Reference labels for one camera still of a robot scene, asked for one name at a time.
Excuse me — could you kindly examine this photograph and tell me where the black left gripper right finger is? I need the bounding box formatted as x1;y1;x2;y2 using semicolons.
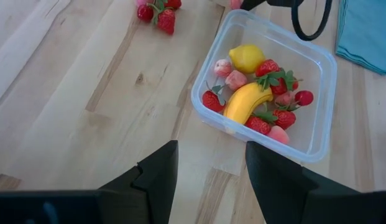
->
246;141;361;224

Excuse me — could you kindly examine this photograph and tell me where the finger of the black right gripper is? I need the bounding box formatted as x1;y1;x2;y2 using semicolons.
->
241;0;268;11
267;0;305;7

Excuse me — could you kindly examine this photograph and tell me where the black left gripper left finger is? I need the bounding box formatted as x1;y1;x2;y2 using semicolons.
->
98;139;180;224

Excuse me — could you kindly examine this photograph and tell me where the yellow toy lemon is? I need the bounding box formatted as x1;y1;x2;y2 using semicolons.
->
228;44;267;75

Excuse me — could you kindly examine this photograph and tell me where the pale pink fruit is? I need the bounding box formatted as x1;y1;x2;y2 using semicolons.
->
244;110;278;136

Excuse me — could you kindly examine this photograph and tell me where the red toy strawberry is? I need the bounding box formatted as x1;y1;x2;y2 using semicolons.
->
147;2;177;35
201;81;227;113
256;70;301;96
272;104;298;131
163;0;183;10
254;58;281;78

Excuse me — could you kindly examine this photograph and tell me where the clear plastic tupperware container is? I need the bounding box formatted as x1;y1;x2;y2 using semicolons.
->
190;8;338;164

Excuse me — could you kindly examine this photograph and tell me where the yellow toy banana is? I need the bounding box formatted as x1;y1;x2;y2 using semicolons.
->
223;82;274;126

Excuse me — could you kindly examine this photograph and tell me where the dark red toy cherry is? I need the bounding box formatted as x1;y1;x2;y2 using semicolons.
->
293;90;315;107
136;3;155;23

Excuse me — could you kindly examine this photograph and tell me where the teal folded cloth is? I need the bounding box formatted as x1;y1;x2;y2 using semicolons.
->
334;0;386;76

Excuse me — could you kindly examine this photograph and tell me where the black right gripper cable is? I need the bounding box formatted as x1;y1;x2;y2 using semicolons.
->
290;0;334;42

